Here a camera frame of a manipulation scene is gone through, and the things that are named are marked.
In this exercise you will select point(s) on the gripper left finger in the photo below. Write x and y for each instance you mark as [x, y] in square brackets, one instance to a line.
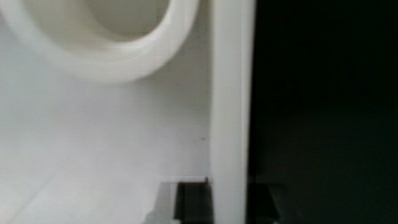
[193, 203]

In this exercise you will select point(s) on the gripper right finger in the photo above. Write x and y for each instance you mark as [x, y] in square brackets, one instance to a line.
[270, 208]

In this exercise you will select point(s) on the white square tabletop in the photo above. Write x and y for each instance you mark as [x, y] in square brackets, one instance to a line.
[124, 82]

